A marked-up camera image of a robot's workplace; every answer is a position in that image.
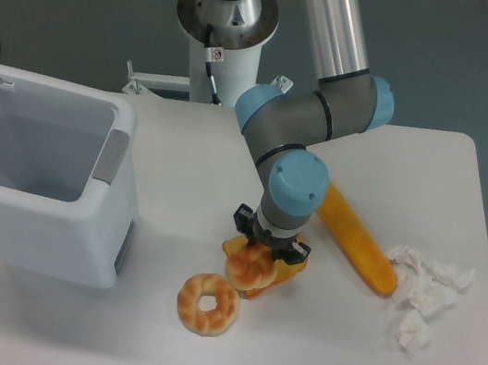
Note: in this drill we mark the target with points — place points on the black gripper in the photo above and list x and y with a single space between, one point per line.
283 242

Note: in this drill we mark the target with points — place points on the round knotted bread roll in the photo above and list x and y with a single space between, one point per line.
251 267

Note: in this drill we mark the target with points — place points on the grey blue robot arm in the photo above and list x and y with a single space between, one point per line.
226 38

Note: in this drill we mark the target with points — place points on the orange toast slice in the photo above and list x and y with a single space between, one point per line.
284 271

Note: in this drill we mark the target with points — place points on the long orange baguette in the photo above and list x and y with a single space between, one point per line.
356 242

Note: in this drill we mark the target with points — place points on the crumpled white tissue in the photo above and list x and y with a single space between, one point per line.
425 288

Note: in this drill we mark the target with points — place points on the white open trash bin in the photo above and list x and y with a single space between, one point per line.
68 202

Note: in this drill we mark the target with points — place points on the ring shaped bread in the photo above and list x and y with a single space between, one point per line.
207 304

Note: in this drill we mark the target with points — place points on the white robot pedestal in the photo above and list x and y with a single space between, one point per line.
216 75

